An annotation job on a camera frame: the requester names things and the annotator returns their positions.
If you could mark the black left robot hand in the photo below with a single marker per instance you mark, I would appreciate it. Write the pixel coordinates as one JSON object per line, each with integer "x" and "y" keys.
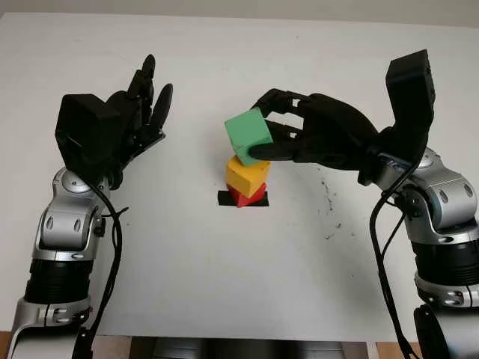
{"x": 144, "y": 123}

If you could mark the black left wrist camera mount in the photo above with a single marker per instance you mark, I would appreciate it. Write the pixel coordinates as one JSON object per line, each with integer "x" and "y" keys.
{"x": 88, "y": 134}

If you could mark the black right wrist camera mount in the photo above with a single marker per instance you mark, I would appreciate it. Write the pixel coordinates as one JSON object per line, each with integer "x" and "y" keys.
{"x": 411, "y": 97}

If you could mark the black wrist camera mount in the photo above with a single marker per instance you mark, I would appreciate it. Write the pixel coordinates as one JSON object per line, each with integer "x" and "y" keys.
{"x": 411, "y": 97}
{"x": 88, "y": 134}

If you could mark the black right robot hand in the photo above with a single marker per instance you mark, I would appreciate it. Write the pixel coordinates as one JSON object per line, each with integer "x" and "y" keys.
{"x": 329, "y": 131}

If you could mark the yellow wooden block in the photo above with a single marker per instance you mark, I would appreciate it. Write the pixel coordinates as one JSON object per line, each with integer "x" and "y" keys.
{"x": 245, "y": 177}

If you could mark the green wooden block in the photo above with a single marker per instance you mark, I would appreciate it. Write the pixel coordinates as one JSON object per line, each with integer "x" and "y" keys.
{"x": 247, "y": 131}

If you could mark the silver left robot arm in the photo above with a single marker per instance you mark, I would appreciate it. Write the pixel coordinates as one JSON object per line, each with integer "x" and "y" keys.
{"x": 63, "y": 220}

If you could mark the dark grey robot torso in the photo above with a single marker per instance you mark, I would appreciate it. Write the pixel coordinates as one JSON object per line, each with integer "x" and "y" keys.
{"x": 243, "y": 349}

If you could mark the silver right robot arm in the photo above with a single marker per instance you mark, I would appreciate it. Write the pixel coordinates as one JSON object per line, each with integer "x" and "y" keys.
{"x": 445, "y": 209}

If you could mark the red wooden block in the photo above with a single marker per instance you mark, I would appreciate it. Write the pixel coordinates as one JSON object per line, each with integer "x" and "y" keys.
{"x": 250, "y": 199}

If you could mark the black tape mark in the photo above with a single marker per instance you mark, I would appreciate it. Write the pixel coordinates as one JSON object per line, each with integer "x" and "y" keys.
{"x": 224, "y": 198}

